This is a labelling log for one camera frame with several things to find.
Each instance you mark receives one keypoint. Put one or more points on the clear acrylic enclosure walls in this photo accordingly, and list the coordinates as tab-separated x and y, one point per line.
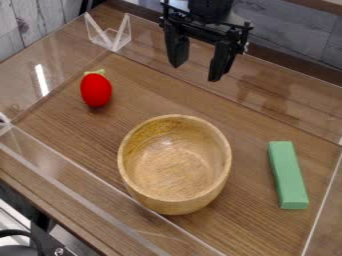
60	145

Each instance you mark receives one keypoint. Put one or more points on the red plush strawberry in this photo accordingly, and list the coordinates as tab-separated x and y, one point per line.
96	88

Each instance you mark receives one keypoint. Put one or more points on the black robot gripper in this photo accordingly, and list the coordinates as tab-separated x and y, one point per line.
211	21

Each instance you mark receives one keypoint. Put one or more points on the wooden bowl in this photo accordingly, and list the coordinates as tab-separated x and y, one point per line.
174	162

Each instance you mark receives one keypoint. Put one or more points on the clear acrylic corner bracket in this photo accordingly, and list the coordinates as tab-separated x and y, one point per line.
110	38

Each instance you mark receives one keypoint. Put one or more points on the green rectangular block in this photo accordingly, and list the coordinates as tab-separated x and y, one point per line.
289	181

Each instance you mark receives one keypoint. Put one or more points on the black metal table bracket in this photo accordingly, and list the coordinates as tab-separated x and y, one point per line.
50	246

